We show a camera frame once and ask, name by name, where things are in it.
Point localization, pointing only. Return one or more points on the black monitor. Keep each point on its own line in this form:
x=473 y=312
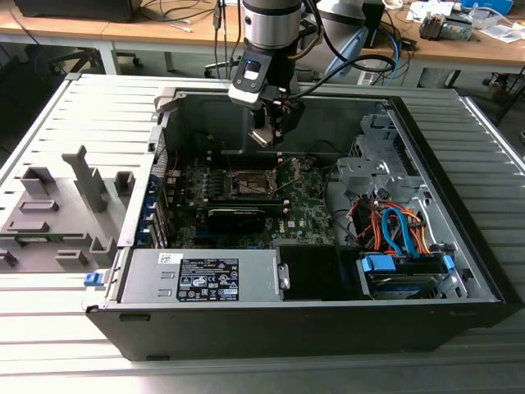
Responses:
x=82 y=10

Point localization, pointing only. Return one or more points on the green motherboard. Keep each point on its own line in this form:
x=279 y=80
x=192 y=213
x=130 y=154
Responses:
x=307 y=205

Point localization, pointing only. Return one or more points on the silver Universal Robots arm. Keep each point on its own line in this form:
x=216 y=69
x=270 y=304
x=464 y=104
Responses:
x=270 y=24

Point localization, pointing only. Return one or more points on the copper heat sink cooler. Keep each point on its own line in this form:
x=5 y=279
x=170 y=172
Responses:
x=430 y=26

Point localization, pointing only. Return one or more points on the blue case latch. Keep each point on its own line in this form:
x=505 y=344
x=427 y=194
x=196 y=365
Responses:
x=92 y=280

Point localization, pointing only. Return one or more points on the black plastic shroud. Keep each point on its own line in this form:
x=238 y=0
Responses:
x=307 y=273

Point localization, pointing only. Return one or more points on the wooden desk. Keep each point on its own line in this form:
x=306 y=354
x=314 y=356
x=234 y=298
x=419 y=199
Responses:
x=471 y=49

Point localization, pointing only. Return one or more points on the green RAM stick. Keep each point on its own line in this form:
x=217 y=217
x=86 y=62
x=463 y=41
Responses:
x=45 y=238

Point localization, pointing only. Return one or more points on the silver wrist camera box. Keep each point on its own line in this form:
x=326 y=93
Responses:
x=246 y=88

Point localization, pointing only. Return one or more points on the black box device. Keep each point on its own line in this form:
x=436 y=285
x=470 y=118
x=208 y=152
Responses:
x=374 y=24

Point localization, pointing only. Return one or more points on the hard disk blue carrier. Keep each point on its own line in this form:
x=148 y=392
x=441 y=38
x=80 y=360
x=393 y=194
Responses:
x=393 y=283

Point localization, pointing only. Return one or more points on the black office chair base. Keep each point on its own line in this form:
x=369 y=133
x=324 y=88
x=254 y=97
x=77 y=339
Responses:
x=78 y=57
x=217 y=67

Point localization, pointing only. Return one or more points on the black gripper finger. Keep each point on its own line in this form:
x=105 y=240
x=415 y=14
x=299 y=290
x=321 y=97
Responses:
x=289 y=119
x=259 y=119

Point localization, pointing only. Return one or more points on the round coin battery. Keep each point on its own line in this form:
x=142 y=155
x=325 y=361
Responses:
x=305 y=165

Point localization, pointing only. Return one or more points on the black open PC case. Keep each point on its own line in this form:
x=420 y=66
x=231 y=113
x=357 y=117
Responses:
x=287 y=332

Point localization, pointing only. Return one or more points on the blue box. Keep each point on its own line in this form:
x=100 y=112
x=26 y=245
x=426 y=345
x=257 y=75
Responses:
x=488 y=4

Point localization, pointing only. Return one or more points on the small grey metal box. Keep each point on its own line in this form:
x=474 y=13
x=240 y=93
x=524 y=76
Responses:
x=457 y=28

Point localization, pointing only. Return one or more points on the black RAM slot row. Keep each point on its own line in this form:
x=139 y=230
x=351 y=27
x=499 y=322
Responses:
x=246 y=204
x=223 y=161

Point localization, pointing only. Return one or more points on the grey parts rack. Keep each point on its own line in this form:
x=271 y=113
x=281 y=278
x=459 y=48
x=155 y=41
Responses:
x=65 y=193

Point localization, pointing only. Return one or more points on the CPU socket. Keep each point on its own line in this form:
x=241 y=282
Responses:
x=252 y=186

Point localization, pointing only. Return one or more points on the silver metal drive cage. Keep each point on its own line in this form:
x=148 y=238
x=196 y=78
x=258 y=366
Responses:
x=361 y=168

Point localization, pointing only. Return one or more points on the black graphics card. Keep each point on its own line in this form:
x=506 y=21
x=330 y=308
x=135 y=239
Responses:
x=236 y=221

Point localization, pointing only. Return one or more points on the silver green CPU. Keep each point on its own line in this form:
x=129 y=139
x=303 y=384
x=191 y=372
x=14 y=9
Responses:
x=262 y=136

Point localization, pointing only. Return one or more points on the grey power supply unit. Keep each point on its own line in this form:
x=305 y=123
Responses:
x=143 y=275

